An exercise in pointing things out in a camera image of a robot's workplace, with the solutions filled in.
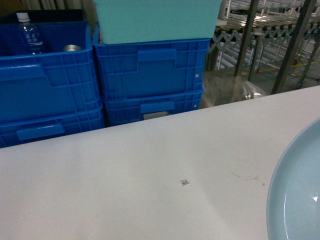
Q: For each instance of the light blue oval tray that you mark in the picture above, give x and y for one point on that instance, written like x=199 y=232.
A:
x=293 y=200

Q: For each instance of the blue crate bottom right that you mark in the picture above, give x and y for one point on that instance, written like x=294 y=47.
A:
x=125 y=111

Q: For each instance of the blue crate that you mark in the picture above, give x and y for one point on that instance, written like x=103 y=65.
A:
x=125 y=111
x=47 y=84
x=32 y=130
x=149 y=69

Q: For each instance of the blue crate top right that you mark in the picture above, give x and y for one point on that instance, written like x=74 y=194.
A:
x=149 y=69

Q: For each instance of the teal foam box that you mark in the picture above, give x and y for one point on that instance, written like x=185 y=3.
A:
x=138 y=21

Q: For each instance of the blue crate top middle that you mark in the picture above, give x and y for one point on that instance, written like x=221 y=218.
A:
x=47 y=84

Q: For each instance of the silver metal can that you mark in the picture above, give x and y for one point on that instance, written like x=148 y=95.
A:
x=71 y=48

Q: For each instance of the extendable roller conveyor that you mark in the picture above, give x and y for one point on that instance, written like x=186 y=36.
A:
x=278 y=34

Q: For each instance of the blue crate bottom middle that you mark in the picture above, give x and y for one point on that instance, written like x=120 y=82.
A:
x=32 y=130

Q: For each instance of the clear plastic water bottle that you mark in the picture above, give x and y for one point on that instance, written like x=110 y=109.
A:
x=29 y=34

